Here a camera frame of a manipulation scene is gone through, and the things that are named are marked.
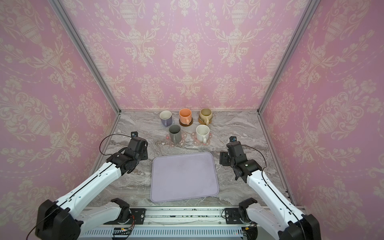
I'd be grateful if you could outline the white cream mug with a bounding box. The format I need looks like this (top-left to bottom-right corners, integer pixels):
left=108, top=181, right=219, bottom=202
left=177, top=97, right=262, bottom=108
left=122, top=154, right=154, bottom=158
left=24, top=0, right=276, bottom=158
left=196, top=125, right=210, bottom=145

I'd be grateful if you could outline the grey green mug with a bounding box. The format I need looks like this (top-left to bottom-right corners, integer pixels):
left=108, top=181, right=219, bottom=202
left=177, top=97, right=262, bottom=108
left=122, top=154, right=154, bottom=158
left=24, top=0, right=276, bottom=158
left=169, top=125, right=183, bottom=145

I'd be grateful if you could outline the pink flower silicone coaster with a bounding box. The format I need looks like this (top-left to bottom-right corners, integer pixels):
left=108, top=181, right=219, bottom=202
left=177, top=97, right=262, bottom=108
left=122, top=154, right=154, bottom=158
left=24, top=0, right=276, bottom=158
left=191, top=133, right=212, bottom=146

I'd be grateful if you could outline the yellow beige mug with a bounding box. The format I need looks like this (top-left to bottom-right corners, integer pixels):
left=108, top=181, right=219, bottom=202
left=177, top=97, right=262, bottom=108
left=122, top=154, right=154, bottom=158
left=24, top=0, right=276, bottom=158
left=199, top=108, right=213, bottom=123

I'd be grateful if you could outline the orange mug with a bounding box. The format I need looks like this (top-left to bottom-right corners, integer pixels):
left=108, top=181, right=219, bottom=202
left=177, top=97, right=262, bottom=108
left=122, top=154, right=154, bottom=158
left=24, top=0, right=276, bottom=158
left=179, top=109, right=193, bottom=126

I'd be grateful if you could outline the woven rattan round coaster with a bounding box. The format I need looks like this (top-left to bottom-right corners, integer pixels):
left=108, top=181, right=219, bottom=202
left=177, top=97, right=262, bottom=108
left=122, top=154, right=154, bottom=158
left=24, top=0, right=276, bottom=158
left=198, top=118, right=212, bottom=125

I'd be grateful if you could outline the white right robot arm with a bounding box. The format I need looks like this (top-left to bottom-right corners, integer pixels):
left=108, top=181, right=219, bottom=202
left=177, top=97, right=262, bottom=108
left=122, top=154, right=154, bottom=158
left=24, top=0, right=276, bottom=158
left=220, top=152, right=321, bottom=240

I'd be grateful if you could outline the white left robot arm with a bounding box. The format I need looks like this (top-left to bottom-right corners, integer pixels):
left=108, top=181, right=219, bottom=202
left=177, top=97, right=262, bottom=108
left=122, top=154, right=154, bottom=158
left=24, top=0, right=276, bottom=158
left=34, top=148, right=148, bottom=240

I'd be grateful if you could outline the lilac plastic tray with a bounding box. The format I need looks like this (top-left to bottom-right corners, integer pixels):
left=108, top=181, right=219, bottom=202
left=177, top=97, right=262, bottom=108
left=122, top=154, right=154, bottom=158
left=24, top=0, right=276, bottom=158
left=150, top=152, right=220, bottom=203

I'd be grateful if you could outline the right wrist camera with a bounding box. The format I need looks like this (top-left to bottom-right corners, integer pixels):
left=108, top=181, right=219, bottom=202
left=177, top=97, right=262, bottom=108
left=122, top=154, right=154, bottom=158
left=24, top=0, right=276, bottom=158
left=226, top=136, right=248, bottom=163

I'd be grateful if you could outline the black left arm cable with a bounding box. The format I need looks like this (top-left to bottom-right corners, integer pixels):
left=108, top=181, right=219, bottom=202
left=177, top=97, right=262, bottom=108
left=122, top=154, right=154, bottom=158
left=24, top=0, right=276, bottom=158
left=99, top=133, right=133, bottom=157

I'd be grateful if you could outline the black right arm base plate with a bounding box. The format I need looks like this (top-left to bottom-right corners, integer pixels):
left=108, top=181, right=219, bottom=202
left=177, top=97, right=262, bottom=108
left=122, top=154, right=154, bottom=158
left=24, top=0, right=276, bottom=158
left=222, top=206, right=268, bottom=226

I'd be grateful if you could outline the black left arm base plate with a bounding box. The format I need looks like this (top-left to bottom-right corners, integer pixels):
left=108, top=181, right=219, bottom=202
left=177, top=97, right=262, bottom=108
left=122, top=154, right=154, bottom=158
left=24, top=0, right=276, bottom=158
left=104, top=208, right=147, bottom=225

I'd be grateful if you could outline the aluminium front frame rail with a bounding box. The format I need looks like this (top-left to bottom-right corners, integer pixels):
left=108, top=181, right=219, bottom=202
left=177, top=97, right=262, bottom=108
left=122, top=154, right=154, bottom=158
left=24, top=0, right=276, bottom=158
left=58, top=205, right=313, bottom=228

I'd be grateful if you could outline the white perforated cable duct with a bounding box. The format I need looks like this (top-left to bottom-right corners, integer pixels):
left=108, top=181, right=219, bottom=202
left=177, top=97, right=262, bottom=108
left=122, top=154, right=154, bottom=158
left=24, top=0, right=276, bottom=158
left=79, top=227, right=244, bottom=240

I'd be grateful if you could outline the aluminium corner frame post left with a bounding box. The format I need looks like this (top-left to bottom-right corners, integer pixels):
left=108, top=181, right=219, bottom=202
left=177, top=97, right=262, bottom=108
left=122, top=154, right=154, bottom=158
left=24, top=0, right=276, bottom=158
left=48, top=0, right=121, bottom=115

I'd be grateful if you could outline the aluminium corner frame post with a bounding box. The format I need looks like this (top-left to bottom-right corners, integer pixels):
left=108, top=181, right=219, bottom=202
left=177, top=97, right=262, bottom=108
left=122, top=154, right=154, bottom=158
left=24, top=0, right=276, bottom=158
left=258, top=0, right=321, bottom=116
left=48, top=0, right=121, bottom=115

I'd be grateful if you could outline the aluminium corner frame post right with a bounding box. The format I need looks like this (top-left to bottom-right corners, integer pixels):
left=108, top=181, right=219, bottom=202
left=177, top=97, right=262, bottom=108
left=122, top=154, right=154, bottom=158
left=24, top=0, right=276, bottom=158
left=258, top=0, right=321, bottom=116

